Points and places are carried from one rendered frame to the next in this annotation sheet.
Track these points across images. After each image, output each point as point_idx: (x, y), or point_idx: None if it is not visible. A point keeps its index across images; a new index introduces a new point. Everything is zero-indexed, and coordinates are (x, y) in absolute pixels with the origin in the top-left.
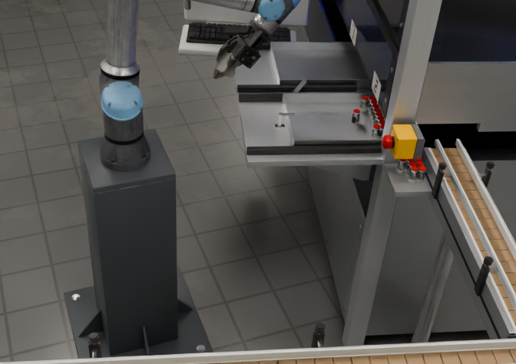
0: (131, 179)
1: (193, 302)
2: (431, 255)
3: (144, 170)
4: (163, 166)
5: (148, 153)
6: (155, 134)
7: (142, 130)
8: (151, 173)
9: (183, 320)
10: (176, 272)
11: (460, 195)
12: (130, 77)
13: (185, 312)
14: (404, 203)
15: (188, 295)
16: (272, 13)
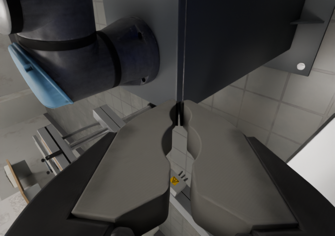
0: (139, 94)
1: (331, 13)
2: None
3: (150, 90)
4: (168, 96)
5: (147, 77)
6: (174, 13)
7: (110, 84)
8: (155, 99)
9: (306, 32)
10: (257, 67)
11: None
12: (14, 33)
13: (314, 24)
14: None
15: (333, 2)
16: None
